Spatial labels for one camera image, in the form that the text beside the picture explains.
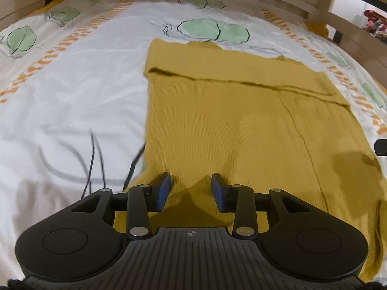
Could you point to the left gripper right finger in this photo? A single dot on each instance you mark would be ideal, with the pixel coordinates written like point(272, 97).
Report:
point(239, 200)

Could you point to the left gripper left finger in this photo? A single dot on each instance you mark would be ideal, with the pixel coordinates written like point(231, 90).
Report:
point(143, 199)

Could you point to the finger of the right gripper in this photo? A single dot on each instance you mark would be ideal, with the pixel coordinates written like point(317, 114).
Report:
point(380, 147)

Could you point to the mustard yellow knit sweater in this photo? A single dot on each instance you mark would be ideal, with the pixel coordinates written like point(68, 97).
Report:
point(261, 122)

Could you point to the red clutter pile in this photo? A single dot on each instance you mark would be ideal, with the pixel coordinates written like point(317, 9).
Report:
point(376, 24)

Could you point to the white leaf print duvet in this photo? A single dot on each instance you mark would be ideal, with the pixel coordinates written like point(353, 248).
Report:
point(74, 95)

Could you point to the orange yellow bed sheet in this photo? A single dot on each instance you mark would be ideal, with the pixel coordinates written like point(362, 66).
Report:
point(318, 28)

